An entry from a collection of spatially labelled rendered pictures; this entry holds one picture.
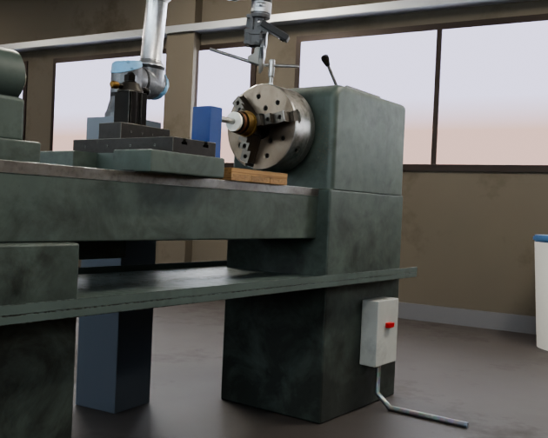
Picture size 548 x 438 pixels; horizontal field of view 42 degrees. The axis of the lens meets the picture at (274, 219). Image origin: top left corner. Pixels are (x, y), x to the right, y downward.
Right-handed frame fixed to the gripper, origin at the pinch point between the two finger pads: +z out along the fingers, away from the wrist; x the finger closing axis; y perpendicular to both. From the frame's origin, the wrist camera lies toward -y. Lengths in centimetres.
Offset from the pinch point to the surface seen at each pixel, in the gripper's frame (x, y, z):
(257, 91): 2.4, 0.9, 8.4
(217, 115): 30.2, 10.7, 20.9
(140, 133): 49, 31, 30
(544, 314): -173, -168, 105
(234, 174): 44, 2, 40
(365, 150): -17, -42, 26
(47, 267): 103, 36, 66
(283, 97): 8.9, -9.2, 10.8
